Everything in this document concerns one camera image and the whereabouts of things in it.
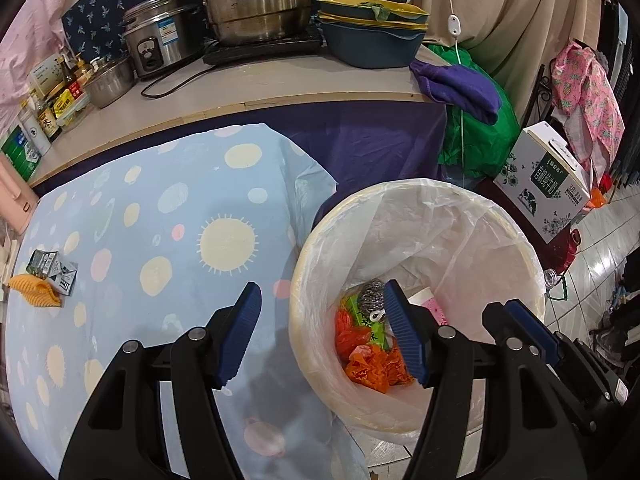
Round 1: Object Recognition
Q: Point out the beige round trash bin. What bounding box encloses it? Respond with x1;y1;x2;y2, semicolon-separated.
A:
289;178;546;443

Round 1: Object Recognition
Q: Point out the pink paper cup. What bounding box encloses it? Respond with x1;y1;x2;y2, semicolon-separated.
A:
407;287;451;326

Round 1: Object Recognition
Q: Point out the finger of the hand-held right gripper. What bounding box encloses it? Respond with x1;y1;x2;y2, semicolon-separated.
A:
481;299;568;368

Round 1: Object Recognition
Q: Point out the white cord switch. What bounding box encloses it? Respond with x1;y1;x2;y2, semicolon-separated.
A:
442;0;471;176

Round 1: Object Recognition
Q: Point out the green plastic bag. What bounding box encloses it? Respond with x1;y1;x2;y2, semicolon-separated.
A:
425;42;521;178

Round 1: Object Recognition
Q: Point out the steel rice cooker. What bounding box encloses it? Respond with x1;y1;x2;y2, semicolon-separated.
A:
122;0;206;78

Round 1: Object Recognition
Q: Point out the red plastic bag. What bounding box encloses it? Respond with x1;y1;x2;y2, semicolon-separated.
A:
335;307;372;361

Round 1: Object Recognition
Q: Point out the white plastic bin liner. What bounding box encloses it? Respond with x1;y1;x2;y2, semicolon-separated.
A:
292;180;543;441

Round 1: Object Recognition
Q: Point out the blue floral cloth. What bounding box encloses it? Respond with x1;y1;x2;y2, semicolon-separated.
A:
62;0;418;61

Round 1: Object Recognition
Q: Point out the small green printed carton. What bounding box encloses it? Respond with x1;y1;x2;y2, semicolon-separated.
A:
26;249;79;296

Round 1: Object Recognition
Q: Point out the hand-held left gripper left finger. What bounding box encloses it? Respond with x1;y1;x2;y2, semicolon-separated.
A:
59;281;263;480

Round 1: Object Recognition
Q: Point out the beige curtain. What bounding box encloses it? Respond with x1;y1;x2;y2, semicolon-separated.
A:
420;0;613;121

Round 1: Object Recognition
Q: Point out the pink patterned garment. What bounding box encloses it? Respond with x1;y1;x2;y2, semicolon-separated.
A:
550;42;623;176

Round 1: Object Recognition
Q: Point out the white milk carton box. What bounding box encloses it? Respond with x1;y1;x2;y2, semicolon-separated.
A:
492;121;593;243

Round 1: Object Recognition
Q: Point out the pink curtain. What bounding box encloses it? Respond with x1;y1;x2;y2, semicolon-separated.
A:
0;0;83;126

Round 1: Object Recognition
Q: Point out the black induction cooker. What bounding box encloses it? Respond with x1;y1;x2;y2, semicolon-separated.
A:
202;30;326;66

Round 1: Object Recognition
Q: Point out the red bottle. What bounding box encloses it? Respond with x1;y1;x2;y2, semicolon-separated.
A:
565;227;583;273

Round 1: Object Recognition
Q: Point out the green printed paste box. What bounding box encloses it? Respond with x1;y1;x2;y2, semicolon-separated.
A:
345;295;396;356

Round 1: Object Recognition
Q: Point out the black power cable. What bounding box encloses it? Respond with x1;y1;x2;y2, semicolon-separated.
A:
140;62;211;98

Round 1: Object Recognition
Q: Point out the pink plastic appliance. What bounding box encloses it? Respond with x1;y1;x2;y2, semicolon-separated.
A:
0;157;41;233

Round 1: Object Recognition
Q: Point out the green and white box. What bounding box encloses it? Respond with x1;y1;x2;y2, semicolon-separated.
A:
0;127;41;181

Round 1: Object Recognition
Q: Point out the dark blue cloth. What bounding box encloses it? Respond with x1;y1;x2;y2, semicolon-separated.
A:
260;95;448;211

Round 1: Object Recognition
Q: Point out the purple cloth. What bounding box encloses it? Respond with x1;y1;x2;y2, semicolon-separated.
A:
409;57;502;125

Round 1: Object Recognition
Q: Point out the yellow foam fruit net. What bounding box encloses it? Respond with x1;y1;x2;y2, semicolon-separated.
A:
7;274;63;308

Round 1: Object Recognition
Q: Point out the blue plastic basin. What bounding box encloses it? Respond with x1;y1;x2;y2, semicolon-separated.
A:
320;22;428;68

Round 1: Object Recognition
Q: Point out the orange plastic bag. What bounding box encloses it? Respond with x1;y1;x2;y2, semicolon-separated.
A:
345;342;416;393

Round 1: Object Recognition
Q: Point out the yellow plastic basin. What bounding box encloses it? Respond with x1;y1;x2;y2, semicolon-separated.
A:
317;0;430;31

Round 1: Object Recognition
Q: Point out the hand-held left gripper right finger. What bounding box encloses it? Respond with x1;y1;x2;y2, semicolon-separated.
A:
382;280;588;480

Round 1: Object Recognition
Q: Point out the steel wool scrubber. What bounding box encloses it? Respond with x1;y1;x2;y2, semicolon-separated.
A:
352;280;388;323

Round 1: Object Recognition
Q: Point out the steel bowl with glass lid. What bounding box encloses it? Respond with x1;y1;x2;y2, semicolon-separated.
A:
85;57;136;108

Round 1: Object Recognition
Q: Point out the blue dotted tablecloth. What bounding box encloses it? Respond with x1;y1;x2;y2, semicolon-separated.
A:
0;122;371;480

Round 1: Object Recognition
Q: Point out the large steel pot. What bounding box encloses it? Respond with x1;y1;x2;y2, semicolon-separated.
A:
185;0;326;46

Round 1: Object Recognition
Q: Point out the black metal rack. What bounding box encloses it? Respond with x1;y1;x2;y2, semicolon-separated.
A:
537;65;566;126

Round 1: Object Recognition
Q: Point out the row of condiment bottles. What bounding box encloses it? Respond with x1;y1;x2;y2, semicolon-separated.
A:
17;50;93;158

